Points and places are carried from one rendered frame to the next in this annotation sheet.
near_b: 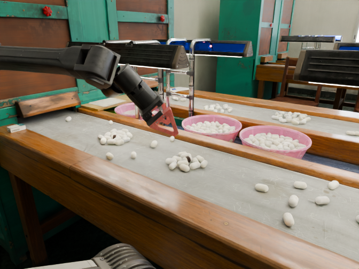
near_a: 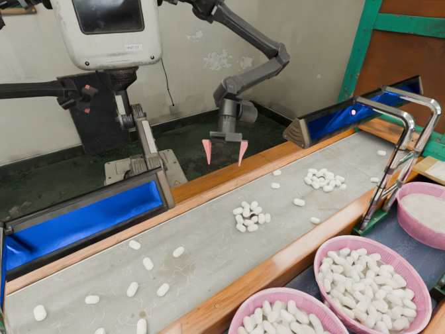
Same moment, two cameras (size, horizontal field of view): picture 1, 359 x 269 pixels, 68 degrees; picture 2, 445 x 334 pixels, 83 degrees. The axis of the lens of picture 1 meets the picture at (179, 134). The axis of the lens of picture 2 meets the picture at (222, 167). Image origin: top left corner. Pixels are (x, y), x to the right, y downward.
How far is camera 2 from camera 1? 1.10 m
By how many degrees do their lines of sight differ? 92
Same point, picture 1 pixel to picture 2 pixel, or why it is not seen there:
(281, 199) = (159, 262)
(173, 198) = (191, 189)
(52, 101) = (388, 129)
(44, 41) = (435, 67)
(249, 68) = not seen: outside the picture
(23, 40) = (410, 60)
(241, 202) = (174, 232)
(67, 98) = not seen: hidden behind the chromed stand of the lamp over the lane
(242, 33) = not seen: outside the picture
